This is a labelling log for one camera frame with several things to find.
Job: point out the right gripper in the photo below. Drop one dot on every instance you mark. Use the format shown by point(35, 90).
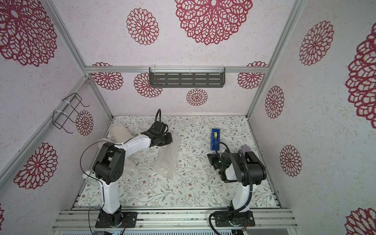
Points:
point(214, 160)

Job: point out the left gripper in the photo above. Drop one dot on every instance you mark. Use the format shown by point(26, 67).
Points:
point(170, 139)

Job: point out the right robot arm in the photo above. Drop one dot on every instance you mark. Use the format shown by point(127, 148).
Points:
point(245, 168)

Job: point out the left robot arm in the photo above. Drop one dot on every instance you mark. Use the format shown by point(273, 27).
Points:
point(108, 168)

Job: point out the blue tape dispenser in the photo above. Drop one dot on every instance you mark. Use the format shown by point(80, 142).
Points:
point(215, 138)

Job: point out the white alarm clock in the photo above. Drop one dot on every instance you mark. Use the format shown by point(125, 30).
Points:
point(91, 179)

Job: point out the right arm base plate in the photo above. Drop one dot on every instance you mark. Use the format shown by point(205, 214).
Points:
point(238, 219)

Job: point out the grey slotted wall shelf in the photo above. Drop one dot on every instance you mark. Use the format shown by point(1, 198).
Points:
point(187, 78)

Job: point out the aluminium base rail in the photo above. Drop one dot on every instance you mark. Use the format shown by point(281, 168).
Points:
point(173, 219)

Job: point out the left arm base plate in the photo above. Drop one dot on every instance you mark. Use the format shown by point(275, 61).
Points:
point(126, 220)

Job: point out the black wire wall rack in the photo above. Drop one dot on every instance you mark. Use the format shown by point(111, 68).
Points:
point(70, 106)

